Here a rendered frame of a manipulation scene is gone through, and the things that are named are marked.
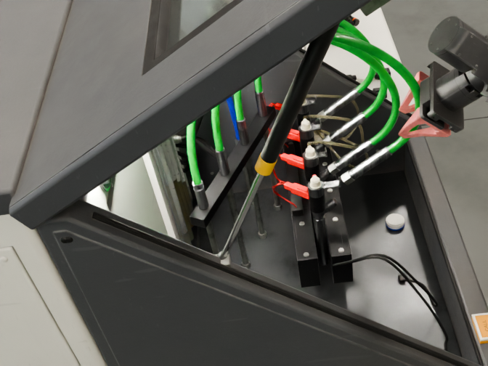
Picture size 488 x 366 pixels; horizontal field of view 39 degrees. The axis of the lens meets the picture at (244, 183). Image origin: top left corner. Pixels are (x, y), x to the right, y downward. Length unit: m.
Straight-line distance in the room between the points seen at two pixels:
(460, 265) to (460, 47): 0.46
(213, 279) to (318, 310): 0.16
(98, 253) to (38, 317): 0.15
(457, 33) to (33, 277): 0.62
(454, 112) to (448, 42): 0.14
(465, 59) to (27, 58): 0.58
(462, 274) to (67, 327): 0.70
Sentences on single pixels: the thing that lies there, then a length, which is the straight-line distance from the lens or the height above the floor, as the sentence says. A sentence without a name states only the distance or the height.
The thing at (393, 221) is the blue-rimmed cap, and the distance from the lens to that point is 1.50.
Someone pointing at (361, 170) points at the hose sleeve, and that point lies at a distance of 1.17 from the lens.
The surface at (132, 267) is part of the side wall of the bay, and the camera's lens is 0.80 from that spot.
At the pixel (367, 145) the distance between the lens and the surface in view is 1.25.
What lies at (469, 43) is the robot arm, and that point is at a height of 1.42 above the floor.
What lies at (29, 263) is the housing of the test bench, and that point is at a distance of 0.81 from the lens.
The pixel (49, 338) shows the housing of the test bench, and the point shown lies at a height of 1.24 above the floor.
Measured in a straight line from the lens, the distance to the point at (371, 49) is 1.03.
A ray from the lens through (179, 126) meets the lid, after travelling 0.63.
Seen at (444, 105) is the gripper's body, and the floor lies 1.29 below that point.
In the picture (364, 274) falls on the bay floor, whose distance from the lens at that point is 1.42.
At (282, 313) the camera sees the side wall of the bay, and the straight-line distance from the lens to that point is 0.87.
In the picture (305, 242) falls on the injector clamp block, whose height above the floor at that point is 0.98.
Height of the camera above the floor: 1.94
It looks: 43 degrees down
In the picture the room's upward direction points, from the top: 11 degrees counter-clockwise
